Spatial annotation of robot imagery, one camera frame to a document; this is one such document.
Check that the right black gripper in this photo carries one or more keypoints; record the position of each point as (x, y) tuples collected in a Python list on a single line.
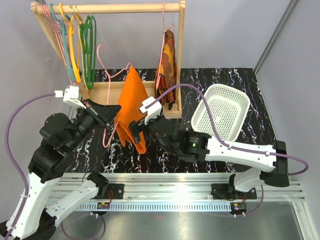
[(147, 127)]

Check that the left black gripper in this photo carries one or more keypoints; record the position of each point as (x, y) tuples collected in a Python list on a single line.
[(102, 114)]

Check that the orange trousers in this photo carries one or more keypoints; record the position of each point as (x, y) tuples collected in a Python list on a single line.
[(132, 95)]

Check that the pink wire hanger with orange trousers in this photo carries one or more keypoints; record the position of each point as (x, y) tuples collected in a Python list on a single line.
[(109, 77)]

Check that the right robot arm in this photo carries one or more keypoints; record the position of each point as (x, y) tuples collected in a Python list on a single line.
[(268, 164)]

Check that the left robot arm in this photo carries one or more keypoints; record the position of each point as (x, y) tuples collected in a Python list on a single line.
[(61, 137)]

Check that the camouflage patterned trousers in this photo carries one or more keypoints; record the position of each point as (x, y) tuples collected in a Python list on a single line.
[(168, 71)]

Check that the green hanger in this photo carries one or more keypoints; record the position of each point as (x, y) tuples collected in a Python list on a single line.
[(92, 39), (86, 52)]

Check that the yellow hanger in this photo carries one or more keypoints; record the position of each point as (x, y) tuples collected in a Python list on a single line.
[(71, 31), (78, 20)]

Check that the teal hanger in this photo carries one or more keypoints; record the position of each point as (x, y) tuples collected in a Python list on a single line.
[(63, 31)]

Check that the wooden clothes rack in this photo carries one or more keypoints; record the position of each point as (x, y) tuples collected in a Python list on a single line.
[(99, 92)]

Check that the white perforated plastic basket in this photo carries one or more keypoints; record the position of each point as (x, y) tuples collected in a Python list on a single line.
[(228, 107)]

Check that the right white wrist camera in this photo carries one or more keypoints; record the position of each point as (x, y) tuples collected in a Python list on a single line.
[(152, 109)]

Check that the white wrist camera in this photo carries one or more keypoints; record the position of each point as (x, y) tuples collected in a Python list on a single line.
[(70, 96), (152, 109)]

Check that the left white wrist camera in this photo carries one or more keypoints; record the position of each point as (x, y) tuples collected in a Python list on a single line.
[(70, 96)]

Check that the aluminium mounting rail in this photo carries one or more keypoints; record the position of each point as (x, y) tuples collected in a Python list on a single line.
[(167, 192)]

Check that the pink wire hanger with camouflage trousers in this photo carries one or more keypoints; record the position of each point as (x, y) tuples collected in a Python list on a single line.
[(163, 25)]

